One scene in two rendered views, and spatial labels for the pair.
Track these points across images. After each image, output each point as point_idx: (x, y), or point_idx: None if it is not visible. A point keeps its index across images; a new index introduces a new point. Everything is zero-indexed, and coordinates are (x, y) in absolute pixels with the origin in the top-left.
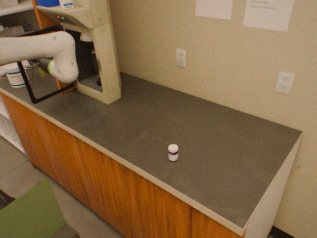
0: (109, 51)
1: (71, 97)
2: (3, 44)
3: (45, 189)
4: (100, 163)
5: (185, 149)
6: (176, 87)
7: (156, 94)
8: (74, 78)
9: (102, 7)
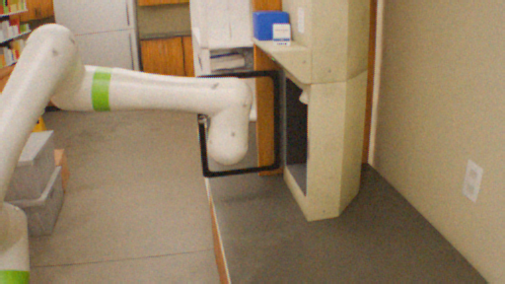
0: (334, 130)
1: (264, 186)
2: (132, 82)
3: None
4: None
5: None
6: (452, 234)
7: (403, 235)
8: (231, 160)
9: (338, 52)
